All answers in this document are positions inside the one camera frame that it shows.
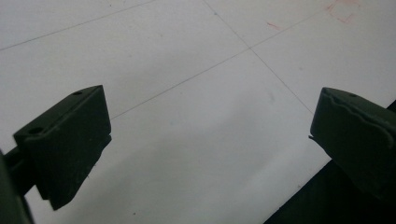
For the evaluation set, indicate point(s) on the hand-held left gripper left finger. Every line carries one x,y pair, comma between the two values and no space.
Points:
65,140

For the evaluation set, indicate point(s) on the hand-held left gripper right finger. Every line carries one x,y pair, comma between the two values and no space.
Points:
358,140

